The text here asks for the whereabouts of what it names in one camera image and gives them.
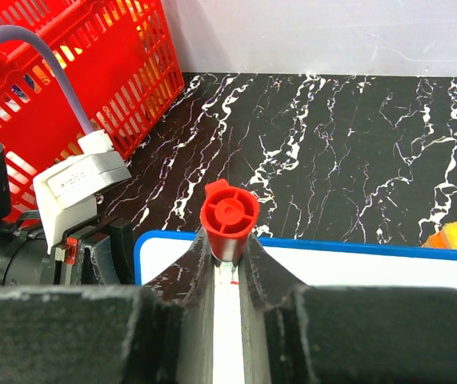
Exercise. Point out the red plastic shopping basket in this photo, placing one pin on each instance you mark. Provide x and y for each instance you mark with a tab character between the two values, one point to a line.
118	56

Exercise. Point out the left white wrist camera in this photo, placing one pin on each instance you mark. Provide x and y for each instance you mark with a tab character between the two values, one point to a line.
65	193

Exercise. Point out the white blue-framed whiteboard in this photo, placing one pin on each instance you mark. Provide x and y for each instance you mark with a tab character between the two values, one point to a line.
372	268

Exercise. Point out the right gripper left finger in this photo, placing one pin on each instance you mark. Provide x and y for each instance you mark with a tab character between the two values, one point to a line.
160	332

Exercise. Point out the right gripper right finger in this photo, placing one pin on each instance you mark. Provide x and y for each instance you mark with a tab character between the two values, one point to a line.
352	336

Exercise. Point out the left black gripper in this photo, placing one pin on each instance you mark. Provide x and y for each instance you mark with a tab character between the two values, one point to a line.
99	251

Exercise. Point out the red whiteboard marker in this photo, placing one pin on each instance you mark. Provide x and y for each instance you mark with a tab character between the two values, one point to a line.
228	217

